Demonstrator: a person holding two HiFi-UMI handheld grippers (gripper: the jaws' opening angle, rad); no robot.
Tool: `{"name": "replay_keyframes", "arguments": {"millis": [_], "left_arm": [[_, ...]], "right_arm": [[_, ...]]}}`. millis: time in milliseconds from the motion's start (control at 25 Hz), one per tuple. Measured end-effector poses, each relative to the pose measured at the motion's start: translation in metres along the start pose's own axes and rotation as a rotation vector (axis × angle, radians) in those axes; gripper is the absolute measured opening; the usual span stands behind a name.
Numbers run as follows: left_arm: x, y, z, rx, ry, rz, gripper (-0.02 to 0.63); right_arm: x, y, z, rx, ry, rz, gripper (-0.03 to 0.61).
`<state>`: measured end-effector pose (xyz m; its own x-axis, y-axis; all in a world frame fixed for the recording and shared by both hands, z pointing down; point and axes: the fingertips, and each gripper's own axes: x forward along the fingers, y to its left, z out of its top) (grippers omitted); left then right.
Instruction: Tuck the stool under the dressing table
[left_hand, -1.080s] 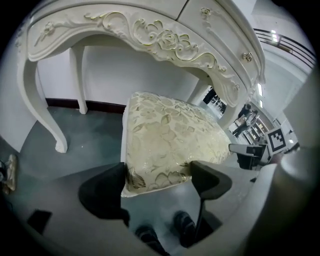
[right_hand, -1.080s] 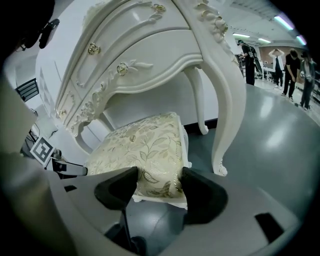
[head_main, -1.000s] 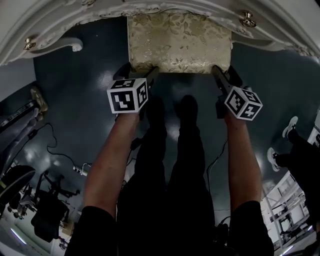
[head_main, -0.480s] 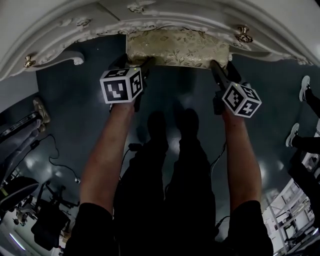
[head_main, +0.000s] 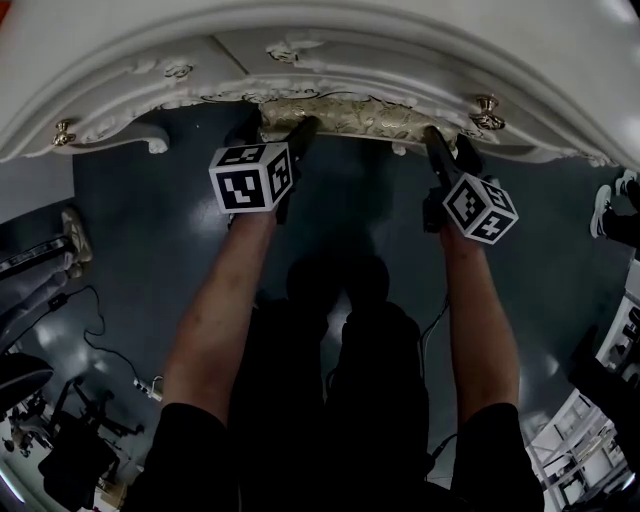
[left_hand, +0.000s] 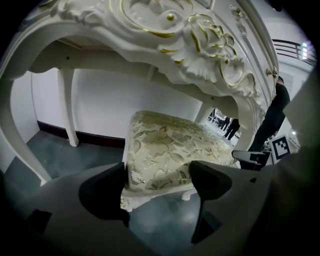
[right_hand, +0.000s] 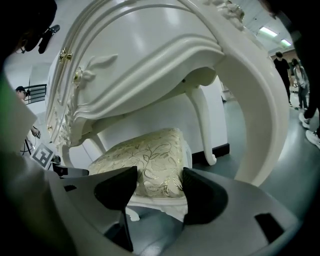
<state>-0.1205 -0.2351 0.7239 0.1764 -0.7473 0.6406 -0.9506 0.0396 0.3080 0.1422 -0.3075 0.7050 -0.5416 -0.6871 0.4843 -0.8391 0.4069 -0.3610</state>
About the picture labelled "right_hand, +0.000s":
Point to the gold floral upholstered stool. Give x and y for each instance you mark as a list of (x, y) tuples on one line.
[(150, 155)]

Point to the ceiling tube light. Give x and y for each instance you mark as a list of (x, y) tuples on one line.
[(268, 30)]

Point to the black balcony railing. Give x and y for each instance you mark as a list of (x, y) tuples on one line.
[(37, 92)]

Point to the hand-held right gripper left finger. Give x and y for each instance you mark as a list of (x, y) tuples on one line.
[(115, 192)]

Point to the white ornate dressing table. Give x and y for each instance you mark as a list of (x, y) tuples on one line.
[(150, 62)]

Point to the black head-worn camera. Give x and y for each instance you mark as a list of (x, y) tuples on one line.
[(48, 37)]

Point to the gold drawer knob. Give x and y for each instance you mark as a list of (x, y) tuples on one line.
[(65, 55), (78, 73)]

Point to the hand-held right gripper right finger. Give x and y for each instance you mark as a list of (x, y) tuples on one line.
[(237, 212)]

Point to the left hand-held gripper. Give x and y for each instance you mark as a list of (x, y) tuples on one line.
[(42, 155)]

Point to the person's head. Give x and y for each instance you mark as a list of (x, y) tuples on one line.
[(32, 22)]

